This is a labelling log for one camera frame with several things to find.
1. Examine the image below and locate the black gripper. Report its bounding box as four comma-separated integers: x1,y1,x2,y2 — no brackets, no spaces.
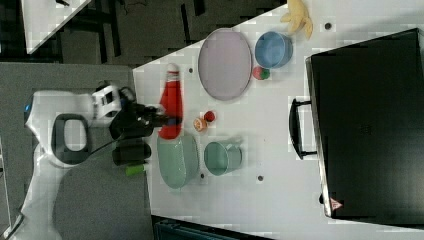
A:
109,103,182,140

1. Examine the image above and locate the red ketchup bottle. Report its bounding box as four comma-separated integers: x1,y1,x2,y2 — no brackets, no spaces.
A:
159,63,183,140

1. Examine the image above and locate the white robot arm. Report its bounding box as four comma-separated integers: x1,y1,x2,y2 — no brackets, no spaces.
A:
5,85,182,240

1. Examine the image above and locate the green oval strainer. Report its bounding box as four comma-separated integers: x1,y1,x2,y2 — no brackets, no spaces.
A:
157,135,199,189

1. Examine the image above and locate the orange slice toy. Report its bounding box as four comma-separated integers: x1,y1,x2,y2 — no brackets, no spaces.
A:
193,118,208,132

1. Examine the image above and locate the black cylinder cup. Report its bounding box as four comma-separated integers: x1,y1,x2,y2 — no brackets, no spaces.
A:
112,141,152,166

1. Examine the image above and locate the red strawberry toy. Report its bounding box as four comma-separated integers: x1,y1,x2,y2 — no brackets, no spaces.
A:
203,111,216,122

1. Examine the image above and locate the green marker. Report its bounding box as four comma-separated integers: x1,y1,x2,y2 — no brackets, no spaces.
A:
125,164,146,176

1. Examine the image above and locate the green mug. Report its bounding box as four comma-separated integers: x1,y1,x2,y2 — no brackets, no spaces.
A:
204,139,243,176

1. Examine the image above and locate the grey round plate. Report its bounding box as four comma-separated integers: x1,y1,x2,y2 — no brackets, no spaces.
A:
198,28,252,101

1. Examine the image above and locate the blue crate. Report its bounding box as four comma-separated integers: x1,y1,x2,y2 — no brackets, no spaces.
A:
154,219,271,240

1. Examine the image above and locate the pink strawberry toy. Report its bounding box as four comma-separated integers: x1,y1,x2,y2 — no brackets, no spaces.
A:
252,66,270,80

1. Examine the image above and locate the blue bowl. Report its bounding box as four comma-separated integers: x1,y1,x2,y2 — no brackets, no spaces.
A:
254,31,293,69

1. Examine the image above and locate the white background table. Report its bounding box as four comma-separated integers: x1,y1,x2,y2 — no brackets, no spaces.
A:
20,0,92,54

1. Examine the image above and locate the yellow banana bunch toy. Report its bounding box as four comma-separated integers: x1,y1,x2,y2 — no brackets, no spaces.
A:
280,0,313,40

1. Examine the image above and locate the black toaster oven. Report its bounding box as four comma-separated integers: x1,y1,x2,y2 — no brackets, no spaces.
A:
305,28,424,228

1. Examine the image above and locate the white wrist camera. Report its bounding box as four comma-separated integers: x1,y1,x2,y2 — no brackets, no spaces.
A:
92,85,121,120

